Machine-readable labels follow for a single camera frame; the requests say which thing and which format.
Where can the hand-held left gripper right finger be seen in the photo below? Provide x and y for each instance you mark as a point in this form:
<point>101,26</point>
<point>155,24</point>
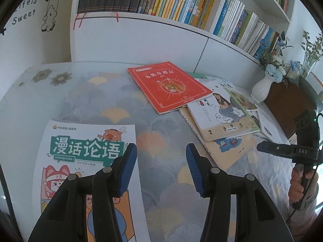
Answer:
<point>194,169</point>

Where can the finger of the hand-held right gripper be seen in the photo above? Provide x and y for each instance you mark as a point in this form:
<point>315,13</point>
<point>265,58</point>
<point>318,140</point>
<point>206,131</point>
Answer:
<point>277,149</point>

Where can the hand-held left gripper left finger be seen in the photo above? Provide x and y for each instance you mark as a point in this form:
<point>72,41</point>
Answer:
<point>127,169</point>

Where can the light green clock cover book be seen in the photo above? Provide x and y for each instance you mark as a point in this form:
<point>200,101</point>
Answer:
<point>253,122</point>

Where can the beige illustrated book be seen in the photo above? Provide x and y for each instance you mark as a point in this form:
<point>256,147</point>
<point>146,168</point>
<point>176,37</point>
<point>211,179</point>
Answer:
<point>229,152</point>

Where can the white mermaid cover book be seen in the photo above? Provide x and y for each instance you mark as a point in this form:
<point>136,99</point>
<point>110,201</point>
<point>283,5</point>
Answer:
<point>219,121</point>

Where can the painting cover book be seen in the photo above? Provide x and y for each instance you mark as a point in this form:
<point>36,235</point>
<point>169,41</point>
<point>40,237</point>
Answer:
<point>246,102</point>

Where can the white green-title comic book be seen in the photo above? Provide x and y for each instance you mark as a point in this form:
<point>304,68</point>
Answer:
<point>75,141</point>

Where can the red paperback book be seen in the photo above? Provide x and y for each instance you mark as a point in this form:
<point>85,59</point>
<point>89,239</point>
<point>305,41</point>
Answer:
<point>169,90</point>

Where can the person's right hand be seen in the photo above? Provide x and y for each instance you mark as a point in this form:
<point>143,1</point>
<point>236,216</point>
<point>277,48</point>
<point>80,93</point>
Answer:
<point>295,186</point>

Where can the brown wooden cabinet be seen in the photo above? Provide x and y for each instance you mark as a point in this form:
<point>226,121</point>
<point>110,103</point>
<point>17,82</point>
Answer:
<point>282,100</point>

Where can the dark green cushion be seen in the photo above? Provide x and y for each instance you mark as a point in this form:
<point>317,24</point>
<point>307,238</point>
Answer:
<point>309,90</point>

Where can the white ceramic vase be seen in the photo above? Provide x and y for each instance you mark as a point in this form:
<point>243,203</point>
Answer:
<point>261,90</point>

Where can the artificial blue white flowers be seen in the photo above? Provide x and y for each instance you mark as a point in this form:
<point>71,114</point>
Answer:
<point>273,70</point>

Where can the glass vase with green sprigs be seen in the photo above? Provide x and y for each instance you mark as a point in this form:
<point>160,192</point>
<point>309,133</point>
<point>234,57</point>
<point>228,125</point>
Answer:
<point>311,53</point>

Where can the red tape mark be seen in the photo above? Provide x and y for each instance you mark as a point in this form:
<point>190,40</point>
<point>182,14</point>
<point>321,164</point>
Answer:
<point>117,17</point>

